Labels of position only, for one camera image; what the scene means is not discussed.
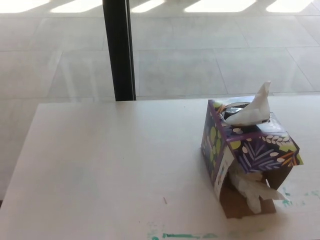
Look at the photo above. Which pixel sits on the white pulled tissue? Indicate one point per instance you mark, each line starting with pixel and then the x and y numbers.
pixel 252 112

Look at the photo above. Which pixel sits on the purple floral tissue box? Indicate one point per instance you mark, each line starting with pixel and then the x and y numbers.
pixel 252 152

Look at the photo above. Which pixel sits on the crumpled white tissue wad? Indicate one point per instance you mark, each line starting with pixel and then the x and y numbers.
pixel 252 191

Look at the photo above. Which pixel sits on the black window frame post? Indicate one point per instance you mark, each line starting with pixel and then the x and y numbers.
pixel 118 50

